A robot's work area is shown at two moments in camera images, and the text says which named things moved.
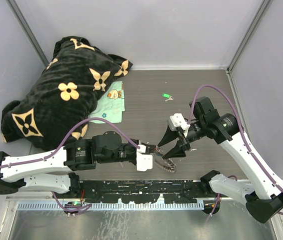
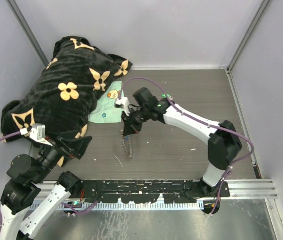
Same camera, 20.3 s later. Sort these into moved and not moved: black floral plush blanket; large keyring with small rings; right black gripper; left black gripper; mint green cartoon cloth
Moved: left black gripper; large keyring with small rings; right black gripper
Not moved: black floral plush blanket; mint green cartoon cloth
